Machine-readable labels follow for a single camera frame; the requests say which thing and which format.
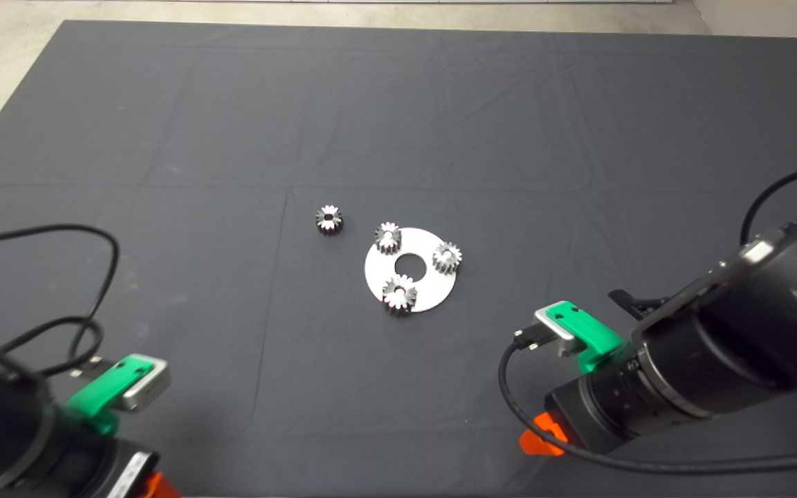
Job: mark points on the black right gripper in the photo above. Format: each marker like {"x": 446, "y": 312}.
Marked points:
{"x": 589, "y": 415}

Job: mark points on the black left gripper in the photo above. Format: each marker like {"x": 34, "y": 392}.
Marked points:
{"x": 125, "y": 474}

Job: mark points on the larger steel gear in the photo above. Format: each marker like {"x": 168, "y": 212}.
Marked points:
{"x": 399, "y": 294}

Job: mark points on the small dark steel gear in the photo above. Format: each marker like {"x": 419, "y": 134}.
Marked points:
{"x": 328, "y": 220}

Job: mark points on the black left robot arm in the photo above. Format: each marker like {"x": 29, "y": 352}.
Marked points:
{"x": 4, "y": 443}

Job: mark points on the small bright steel gear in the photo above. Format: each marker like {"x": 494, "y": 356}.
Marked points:
{"x": 447, "y": 256}
{"x": 388, "y": 238}

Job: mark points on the round metal plate with hole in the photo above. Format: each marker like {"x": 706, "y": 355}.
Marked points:
{"x": 433, "y": 290}

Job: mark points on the dark grey table cloth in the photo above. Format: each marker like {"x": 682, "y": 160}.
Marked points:
{"x": 232, "y": 138}

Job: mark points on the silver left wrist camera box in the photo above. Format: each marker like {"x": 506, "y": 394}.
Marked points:
{"x": 148, "y": 387}

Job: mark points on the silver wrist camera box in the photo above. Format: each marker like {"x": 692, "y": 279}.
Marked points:
{"x": 556, "y": 328}
{"x": 148, "y": 387}

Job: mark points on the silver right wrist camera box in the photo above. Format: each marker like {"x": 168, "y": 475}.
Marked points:
{"x": 556, "y": 328}

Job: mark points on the green left camera mount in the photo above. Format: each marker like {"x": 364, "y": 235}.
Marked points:
{"x": 104, "y": 387}

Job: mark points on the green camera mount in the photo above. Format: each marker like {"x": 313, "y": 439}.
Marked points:
{"x": 592, "y": 332}
{"x": 104, "y": 387}

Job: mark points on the green right camera mount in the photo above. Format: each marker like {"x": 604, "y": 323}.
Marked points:
{"x": 592, "y": 332}

